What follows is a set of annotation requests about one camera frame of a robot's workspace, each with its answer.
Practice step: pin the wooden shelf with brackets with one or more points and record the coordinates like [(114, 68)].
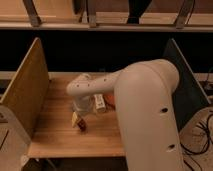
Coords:
[(106, 15)]

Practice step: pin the white rectangular box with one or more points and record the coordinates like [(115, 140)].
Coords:
[(99, 103)]

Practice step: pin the right dark side panel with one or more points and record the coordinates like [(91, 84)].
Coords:
[(189, 97)]

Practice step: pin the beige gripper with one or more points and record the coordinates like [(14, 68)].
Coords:
[(82, 106)]

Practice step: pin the dark red pepper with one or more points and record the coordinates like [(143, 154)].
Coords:
[(82, 125)]

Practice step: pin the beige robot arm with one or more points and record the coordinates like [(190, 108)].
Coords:
[(143, 100)]

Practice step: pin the left wooden side panel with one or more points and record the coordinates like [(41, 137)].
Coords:
[(22, 101)]

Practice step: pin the orange round object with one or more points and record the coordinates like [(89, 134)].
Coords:
[(109, 98)]

